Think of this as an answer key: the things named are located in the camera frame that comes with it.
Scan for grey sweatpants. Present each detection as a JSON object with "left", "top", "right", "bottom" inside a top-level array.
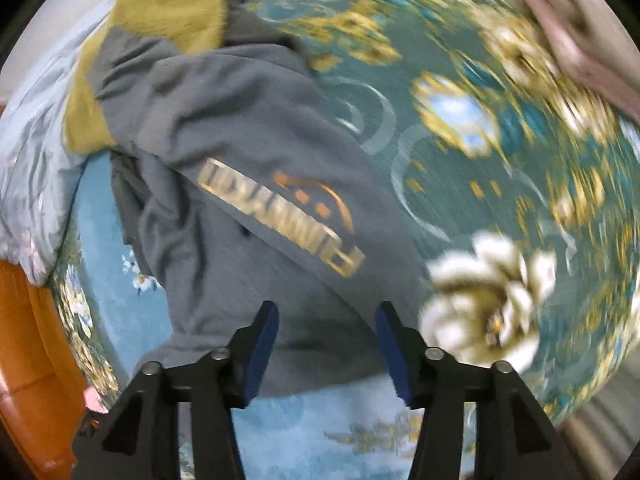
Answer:
[{"left": 89, "top": 10, "right": 422, "bottom": 396}]

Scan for person's right hand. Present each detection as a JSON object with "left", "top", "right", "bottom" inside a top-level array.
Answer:
[{"left": 524, "top": 0, "right": 639, "bottom": 120}]

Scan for teal floral bed blanket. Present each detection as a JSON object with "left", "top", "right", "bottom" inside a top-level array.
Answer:
[{"left": 51, "top": 0, "right": 639, "bottom": 479}]

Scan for light blue floral quilt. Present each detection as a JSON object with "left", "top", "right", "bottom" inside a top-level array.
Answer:
[{"left": 0, "top": 0, "right": 312, "bottom": 288}]

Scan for olive yellow knit garment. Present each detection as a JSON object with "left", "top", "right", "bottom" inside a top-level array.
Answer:
[{"left": 63, "top": 0, "right": 228, "bottom": 155}]

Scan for orange wooden bed frame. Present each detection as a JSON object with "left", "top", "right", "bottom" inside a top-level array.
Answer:
[{"left": 1, "top": 261, "right": 87, "bottom": 479}]

